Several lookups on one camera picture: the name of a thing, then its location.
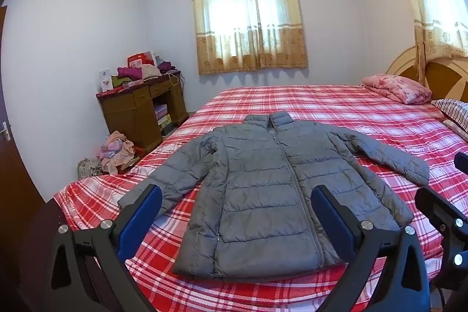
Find striped pillow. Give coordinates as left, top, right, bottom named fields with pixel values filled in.
left=431, top=98, right=468, bottom=142

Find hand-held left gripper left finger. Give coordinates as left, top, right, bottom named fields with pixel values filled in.
left=43, top=183, right=163, bottom=312

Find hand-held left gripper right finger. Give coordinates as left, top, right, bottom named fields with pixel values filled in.
left=311, top=185, right=432, bottom=312

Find brown wooden desk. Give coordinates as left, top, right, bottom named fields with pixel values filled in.
left=96, top=73, right=190, bottom=154

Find red gift box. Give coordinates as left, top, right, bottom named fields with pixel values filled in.
left=127, top=51, right=154, bottom=68

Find pink floral pillow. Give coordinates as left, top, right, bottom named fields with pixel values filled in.
left=362, top=74, right=433, bottom=105

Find white printed card box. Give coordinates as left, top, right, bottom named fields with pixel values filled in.
left=98, top=69, right=113, bottom=92

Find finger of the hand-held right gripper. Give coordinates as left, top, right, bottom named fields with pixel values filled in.
left=415, top=186, right=468, bottom=292
left=453, top=151, right=468, bottom=171

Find wooden headboard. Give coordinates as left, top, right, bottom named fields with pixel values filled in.
left=386, top=45, right=468, bottom=104

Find brown wooden door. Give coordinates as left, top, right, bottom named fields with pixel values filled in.
left=0, top=5, right=48, bottom=214

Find purple folded garment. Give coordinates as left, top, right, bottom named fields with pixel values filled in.
left=117, top=66, right=143, bottom=80

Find beige patterned window curtain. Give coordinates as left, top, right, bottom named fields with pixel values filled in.
left=191, top=0, right=308, bottom=76
left=382, top=0, right=468, bottom=86

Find pile of pink clothes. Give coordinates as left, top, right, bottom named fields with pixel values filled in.
left=96, top=131, right=141, bottom=174

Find grey puffer jacket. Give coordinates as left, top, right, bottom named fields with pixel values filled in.
left=118, top=112, right=430, bottom=280

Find bed with red plaid sheet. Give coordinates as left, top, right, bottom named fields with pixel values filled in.
left=53, top=83, right=468, bottom=312

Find stacked boxes under desk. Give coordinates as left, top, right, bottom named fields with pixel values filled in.
left=154, top=104, right=173, bottom=135

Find grey patterned cloth bundle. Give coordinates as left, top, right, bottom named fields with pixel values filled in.
left=77, top=158, right=104, bottom=180

